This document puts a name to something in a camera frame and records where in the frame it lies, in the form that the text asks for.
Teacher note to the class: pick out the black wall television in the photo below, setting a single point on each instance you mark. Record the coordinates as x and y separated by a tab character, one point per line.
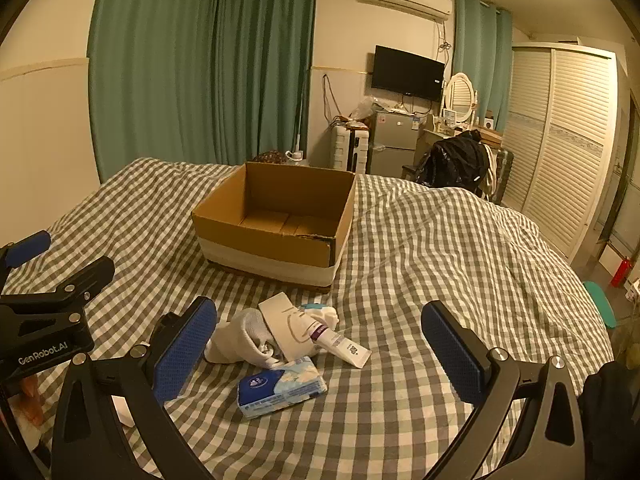
407	72

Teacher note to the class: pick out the blue tissue pack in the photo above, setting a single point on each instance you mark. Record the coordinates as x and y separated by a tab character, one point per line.
280	390

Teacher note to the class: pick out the white louvred wardrobe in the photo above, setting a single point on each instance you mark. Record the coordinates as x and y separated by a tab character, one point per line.
555	150

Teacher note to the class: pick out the wide green curtain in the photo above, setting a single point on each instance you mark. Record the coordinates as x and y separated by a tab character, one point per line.
200	60

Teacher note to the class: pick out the clear water jug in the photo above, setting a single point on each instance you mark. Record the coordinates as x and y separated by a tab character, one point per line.
295	156

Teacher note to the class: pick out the red fire extinguisher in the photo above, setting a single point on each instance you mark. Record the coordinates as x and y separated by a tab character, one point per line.
621	272

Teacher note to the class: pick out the black jacket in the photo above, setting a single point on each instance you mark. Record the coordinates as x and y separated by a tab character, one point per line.
455	160

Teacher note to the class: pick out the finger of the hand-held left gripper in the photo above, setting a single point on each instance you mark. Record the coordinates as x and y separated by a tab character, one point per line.
27	249
85	280

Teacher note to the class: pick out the clear plastic bag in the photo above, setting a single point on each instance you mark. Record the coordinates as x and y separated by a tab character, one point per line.
362	109

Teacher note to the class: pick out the grey small fridge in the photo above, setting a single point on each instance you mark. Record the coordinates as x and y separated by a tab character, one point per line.
392	142

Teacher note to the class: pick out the cardboard box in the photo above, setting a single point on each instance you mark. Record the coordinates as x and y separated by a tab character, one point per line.
280	260

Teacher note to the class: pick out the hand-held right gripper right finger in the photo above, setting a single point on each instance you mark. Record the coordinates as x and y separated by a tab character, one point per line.
455	355

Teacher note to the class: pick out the white cream tube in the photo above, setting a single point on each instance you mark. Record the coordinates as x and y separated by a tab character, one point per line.
345	347

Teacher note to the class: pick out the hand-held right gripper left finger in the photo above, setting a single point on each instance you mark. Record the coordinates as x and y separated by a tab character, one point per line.
185	345

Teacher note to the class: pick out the narrow green curtain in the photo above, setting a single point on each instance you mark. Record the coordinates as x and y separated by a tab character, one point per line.
482	50

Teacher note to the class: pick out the white suitcase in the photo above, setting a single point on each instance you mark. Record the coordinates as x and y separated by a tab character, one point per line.
350	150

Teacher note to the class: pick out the brown patterned round object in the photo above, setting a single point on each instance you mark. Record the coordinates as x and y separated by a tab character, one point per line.
272	156

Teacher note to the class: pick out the person's left hand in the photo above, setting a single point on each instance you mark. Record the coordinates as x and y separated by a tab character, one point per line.
30	397

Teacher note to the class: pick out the dark cloth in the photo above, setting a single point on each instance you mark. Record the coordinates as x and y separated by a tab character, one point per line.
612	410

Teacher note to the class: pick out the teal plastic object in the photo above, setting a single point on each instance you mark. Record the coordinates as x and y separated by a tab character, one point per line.
600	305

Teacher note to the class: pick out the small photo frame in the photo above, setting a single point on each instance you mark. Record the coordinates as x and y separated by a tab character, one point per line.
449	116

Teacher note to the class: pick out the checked blanket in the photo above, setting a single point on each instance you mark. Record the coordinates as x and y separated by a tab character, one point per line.
450	240

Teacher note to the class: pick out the white sock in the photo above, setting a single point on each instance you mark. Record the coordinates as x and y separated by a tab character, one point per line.
235	335
327	316

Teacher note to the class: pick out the white oval mirror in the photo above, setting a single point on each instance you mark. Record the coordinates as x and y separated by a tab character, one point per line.
461	97

